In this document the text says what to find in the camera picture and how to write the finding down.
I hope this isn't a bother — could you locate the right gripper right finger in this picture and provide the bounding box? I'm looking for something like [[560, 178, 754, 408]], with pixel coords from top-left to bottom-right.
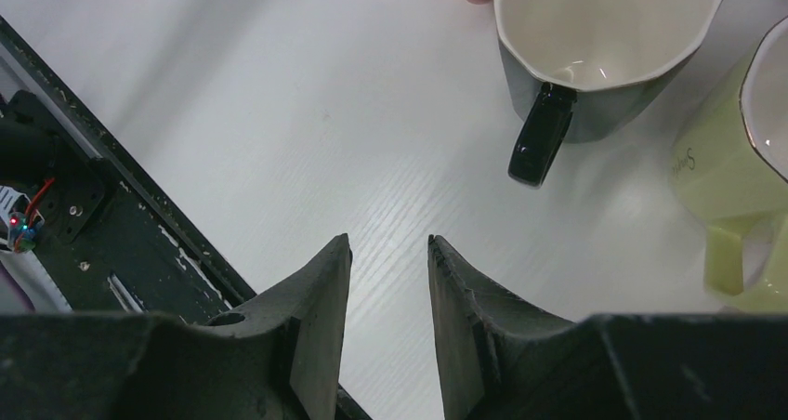
[[427, 235, 787, 419]]

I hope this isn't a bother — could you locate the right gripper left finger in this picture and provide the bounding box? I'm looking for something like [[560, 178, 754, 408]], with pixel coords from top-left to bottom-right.
[[1, 234, 352, 419]]

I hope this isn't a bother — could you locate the yellow mug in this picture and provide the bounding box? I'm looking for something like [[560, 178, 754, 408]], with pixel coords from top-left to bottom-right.
[[670, 20, 787, 313]]

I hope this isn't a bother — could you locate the black mug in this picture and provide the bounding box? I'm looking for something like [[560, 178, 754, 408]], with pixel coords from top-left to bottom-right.
[[493, 0, 723, 188]]

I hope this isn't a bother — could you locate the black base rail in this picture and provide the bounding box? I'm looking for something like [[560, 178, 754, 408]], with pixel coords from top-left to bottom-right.
[[1, 22, 366, 419]]

